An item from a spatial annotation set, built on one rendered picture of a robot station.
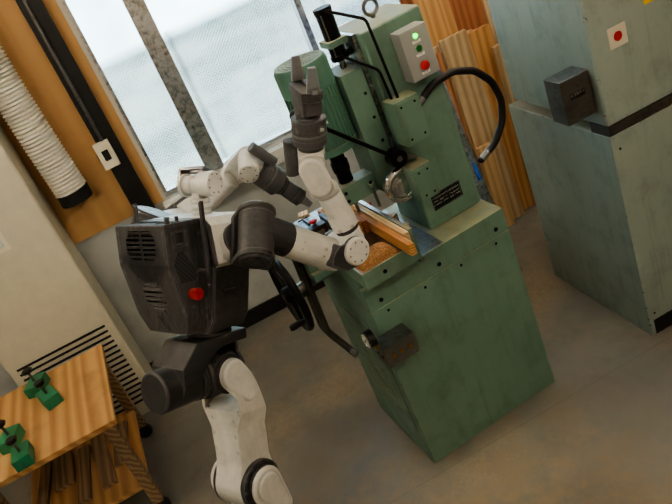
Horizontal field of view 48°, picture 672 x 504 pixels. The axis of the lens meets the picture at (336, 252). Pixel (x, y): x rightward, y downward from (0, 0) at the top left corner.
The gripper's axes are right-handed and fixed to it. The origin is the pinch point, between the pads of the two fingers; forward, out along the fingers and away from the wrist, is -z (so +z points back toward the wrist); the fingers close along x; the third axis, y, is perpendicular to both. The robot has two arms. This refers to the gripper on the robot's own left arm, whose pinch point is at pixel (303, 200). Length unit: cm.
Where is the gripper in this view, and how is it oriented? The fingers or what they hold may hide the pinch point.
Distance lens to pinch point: 248.1
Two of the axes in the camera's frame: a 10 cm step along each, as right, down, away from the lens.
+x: 4.1, 3.0, -8.6
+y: 5.5, -8.3, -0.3
